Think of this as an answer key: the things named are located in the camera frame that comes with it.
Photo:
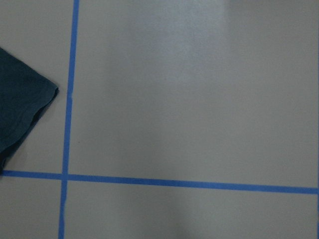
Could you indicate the black graphic t-shirt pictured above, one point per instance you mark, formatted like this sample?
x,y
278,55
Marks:
x,y
24,96

